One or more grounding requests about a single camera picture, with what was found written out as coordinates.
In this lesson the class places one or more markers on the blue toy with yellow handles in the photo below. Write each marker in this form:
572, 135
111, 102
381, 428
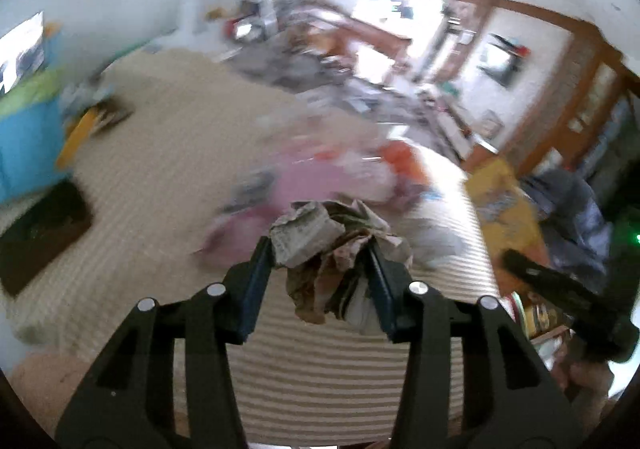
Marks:
36, 147

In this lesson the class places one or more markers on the dark blue jacket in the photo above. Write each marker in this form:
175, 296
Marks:
575, 232

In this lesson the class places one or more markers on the orange snack wrapper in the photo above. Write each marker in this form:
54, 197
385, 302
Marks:
404, 161

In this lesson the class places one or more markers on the wall mounted television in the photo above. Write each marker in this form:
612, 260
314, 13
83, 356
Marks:
500, 60

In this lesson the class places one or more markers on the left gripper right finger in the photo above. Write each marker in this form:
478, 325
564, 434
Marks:
472, 379

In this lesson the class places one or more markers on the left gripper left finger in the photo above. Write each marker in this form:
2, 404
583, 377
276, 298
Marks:
163, 380

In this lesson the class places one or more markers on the newspaper ball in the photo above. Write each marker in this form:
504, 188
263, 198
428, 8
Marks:
319, 244

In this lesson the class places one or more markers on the dark brown carton box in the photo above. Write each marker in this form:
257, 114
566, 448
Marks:
103, 116

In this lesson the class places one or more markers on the beige striped table cloth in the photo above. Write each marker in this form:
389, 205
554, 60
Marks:
155, 184

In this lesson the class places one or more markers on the person's right hand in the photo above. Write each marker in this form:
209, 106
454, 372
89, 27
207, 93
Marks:
585, 383

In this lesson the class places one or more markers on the pink strawberry snack bag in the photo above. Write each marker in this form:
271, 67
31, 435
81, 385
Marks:
267, 193

